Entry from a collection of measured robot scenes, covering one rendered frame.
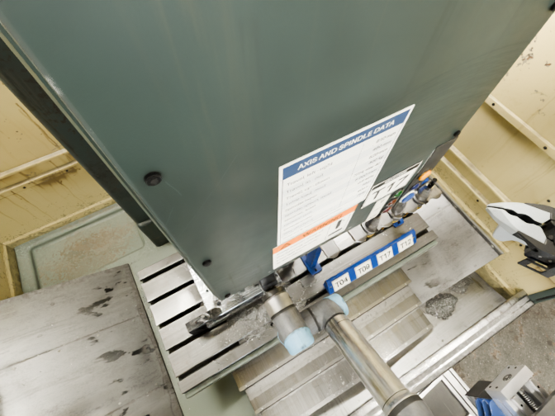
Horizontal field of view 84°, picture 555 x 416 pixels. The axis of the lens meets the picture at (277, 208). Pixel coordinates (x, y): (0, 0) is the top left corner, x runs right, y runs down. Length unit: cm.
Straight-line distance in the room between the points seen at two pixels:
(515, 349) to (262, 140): 251
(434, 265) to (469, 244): 18
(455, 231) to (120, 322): 160
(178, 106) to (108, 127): 4
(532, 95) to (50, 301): 199
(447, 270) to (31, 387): 177
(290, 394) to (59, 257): 136
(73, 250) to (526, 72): 209
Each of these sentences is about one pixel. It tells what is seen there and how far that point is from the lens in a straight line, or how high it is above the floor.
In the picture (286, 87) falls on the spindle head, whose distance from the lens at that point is 22.
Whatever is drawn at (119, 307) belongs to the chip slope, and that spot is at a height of 67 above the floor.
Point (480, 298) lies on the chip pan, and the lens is 182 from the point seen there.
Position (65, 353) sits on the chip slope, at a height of 76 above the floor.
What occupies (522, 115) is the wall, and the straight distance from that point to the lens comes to 136.
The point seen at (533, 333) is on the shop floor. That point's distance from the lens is 275.
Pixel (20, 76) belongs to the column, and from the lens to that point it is 98.
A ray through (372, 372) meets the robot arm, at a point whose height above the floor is 134.
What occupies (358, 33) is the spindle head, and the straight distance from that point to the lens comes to 23.
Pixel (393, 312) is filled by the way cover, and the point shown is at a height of 73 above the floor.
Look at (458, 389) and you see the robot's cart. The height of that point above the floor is 23.
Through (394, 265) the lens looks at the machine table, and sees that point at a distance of 145.
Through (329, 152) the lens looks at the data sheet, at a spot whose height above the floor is 192.
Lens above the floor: 217
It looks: 63 degrees down
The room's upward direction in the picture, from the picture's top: 1 degrees clockwise
